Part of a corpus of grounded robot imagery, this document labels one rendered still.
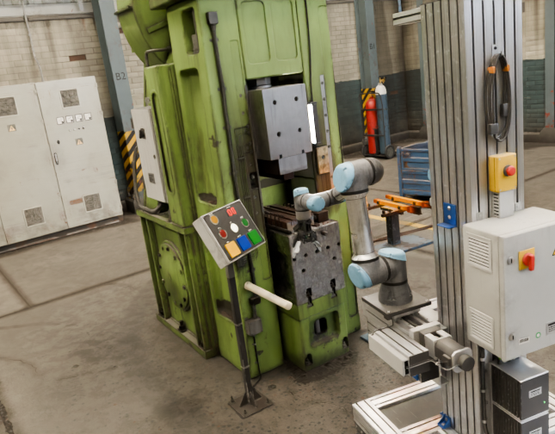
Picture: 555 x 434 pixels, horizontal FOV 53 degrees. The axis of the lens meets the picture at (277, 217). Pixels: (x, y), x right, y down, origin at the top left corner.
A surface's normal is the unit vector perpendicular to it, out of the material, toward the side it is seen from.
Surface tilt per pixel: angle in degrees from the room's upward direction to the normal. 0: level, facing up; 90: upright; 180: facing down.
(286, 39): 90
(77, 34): 90
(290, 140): 90
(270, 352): 90
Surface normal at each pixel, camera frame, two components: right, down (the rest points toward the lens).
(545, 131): -0.81, 0.25
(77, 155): 0.59, 0.14
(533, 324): 0.30, 0.22
